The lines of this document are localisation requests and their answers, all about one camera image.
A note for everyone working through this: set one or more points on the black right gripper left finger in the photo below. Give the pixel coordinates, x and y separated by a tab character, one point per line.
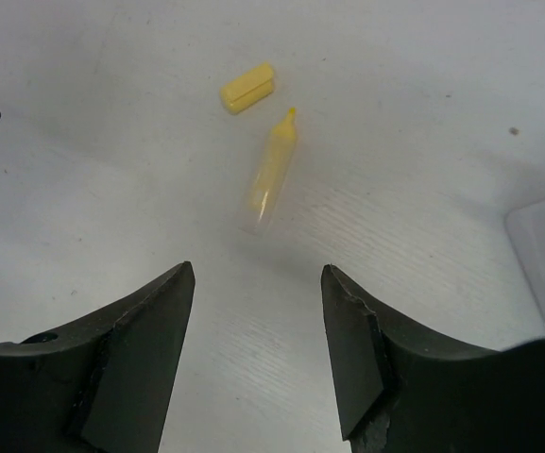
103	382

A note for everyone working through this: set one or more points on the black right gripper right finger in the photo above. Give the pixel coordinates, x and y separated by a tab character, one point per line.
403	387

